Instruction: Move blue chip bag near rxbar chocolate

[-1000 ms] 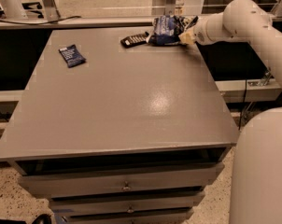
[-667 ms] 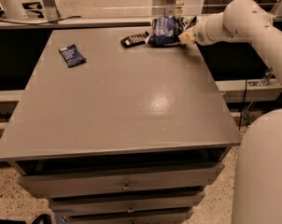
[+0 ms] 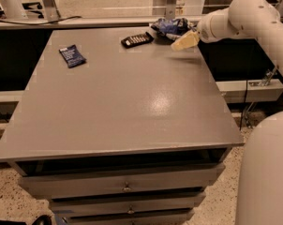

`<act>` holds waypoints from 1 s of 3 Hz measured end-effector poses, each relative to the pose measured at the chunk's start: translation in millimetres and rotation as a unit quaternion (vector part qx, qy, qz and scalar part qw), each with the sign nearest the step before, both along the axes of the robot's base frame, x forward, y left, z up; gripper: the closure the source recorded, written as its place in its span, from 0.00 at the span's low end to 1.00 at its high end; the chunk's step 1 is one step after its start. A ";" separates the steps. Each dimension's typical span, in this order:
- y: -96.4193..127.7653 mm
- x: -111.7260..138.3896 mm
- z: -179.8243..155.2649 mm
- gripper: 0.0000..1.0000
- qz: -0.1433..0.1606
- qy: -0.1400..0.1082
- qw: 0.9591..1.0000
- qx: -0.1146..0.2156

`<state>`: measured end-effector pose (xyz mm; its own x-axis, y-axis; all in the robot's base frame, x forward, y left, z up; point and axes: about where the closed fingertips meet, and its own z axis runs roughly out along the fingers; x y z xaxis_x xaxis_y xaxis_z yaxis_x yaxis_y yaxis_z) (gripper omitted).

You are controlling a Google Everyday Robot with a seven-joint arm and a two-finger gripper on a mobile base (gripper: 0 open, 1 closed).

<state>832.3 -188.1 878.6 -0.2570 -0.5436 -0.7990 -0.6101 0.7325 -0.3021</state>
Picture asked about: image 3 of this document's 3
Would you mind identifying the black rxbar chocolate bar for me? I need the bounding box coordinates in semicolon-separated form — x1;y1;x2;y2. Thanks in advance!
121;32;154;49

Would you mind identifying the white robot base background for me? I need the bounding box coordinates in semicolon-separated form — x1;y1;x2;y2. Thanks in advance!
0;0;27;20

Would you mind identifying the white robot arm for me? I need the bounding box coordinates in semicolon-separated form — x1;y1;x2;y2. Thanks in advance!
171;0;283;225

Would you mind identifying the grey metal rail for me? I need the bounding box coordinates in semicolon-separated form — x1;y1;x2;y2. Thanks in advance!
0;12;283;31

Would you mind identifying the top drawer with knob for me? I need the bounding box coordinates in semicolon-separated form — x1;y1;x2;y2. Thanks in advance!
19;163;225;199

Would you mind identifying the metal bracket post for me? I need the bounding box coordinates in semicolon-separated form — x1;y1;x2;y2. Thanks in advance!
165;0;177;20

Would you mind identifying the blue potato chip bag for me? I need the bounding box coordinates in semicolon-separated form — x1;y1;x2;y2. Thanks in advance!
151;18;194;37

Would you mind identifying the drawer with knob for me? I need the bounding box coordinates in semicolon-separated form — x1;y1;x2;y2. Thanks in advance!
51;191;205;217
19;163;225;199

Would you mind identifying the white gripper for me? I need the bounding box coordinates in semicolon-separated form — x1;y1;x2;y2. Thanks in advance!
171;9;234;51

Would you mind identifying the black hanging cable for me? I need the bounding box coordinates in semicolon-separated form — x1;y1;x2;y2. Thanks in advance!
239;82;249;131

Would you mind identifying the small blue snack bar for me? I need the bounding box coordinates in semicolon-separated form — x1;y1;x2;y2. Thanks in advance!
59;45;86;68

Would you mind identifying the bottom drawer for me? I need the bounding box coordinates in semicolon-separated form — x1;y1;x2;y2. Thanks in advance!
65;208;194;225

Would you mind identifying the grey drawer cabinet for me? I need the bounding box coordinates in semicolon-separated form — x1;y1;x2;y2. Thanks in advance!
0;25;246;225

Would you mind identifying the middle drawer with knob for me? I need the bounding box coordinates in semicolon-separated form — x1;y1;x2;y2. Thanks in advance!
51;191;205;217

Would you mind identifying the black cable on rail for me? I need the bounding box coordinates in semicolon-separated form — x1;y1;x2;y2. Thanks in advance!
0;15;83;26

